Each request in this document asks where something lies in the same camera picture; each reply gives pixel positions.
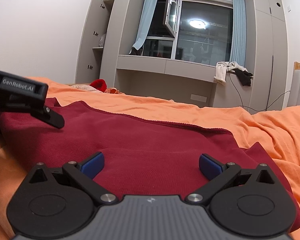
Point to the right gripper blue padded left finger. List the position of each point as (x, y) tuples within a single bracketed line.
[(82, 174)]

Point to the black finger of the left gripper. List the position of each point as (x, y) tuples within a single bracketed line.
[(48, 116)]

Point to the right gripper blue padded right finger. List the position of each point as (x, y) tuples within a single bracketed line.
[(219, 175)]

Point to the dark red long-sleeve sweater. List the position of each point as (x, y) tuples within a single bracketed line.
[(141, 156)]

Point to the floral pink cloth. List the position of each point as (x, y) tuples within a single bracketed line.
[(86, 87)]

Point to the bright red cloth item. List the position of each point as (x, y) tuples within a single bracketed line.
[(99, 84)]

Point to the orange bed duvet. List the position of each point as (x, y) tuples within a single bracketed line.
[(277, 131)]

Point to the black garment on sill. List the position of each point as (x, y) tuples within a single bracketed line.
[(244, 77)]

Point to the open grey wardrobe door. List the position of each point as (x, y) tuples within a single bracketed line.
[(90, 52)]

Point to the grey window desk unit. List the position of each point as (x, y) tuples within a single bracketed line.
[(165, 79)]

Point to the right light blue curtain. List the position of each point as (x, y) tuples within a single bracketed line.
[(239, 32)]

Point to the light blue curtain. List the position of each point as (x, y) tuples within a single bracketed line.
[(239, 32), (145, 22)]

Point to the right grey wardrobe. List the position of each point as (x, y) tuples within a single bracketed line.
[(266, 54)]

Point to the open window sash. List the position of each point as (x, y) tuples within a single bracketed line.
[(170, 18)]

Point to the left light blue curtain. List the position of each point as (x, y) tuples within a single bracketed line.
[(145, 22)]

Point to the white wall socket plate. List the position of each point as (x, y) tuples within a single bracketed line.
[(199, 98)]

